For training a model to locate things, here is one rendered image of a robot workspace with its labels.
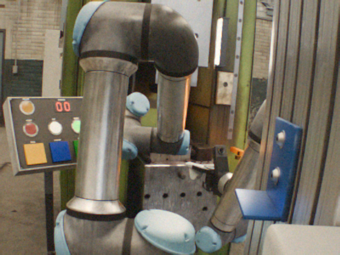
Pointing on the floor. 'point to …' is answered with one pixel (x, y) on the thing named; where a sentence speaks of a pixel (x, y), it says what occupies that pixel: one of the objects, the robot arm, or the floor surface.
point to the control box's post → (49, 210)
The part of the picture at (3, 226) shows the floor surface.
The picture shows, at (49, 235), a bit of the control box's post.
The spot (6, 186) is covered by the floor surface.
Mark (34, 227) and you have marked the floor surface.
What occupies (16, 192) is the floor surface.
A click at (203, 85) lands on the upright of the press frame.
